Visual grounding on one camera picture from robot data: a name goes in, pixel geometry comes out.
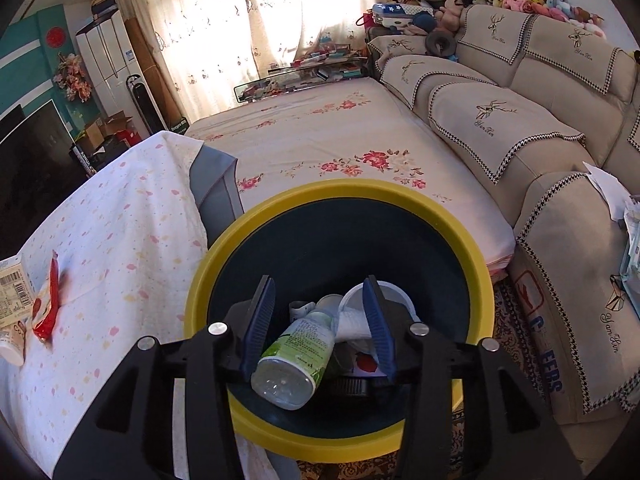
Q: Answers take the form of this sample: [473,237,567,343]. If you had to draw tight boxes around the beige sofa with deer covers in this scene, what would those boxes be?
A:
[367,5,640,427]

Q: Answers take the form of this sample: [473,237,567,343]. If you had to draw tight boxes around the white towel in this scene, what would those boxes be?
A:
[337,307,374,344]

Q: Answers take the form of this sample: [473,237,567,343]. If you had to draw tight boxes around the patterned rug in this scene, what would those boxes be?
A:
[300,280,547,480]

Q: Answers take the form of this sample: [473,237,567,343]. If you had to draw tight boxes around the white red printed wrapper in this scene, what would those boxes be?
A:
[352,350,387,377]

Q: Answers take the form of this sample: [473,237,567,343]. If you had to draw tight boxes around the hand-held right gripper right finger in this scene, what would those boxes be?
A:
[362,275,583,480]

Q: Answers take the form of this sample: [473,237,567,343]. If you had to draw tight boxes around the dark neck pillow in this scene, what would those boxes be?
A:
[425,32,459,58]

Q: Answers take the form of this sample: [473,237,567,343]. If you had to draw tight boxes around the floral bed sheet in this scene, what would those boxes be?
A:
[185,77,516,281]

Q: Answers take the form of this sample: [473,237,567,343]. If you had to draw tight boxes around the cream embroidered curtains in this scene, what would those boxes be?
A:
[117,0,416,111]

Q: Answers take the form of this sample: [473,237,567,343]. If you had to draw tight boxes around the large white paper cup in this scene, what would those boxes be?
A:
[336,282,419,342]

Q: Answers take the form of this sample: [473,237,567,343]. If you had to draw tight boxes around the large black television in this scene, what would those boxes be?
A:
[0,100,89,261]

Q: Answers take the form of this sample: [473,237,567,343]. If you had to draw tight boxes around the white dotted tablecloth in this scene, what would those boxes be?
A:
[0,130,281,480]

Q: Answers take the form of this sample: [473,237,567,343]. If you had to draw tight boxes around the printed cardboard box beside sofa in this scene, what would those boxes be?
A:
[510,255,569,411]

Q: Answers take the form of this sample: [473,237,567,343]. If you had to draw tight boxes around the small white printed cup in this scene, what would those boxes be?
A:
[0,322,27,367]

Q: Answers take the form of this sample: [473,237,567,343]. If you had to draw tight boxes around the green label plastic bottle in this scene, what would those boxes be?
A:
[250,310,337,411]

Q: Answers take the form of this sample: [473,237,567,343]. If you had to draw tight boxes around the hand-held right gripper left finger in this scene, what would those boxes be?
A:
[52,275,277,480]

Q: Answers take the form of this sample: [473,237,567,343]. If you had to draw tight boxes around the artificial flower wall decoration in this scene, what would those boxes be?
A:
[52,52,96,104]

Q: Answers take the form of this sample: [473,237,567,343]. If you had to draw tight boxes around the star print bag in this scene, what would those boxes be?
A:
[372,2,436,28]

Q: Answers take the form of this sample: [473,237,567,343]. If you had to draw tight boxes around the yellow rimmed dark bin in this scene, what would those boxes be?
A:
[182,179,496,461]

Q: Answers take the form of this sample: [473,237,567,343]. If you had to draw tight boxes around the glass coffee table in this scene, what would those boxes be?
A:
[234,57,372,107]

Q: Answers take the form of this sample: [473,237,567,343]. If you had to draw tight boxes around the red snack packet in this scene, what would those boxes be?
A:
[31,250,64,344]

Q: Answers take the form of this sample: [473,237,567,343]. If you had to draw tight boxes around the cream cardboard box red print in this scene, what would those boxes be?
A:
[0,254,37,332]

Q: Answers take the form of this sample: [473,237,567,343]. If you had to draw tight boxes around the white papers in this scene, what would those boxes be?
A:
[582,160,640,281]

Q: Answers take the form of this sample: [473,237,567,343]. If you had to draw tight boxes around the black tower fan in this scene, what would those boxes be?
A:
[125,74,169,137]

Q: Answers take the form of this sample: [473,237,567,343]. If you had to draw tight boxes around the open cardboard boxes by cabinet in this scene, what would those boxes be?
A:
[75,112,134,157]

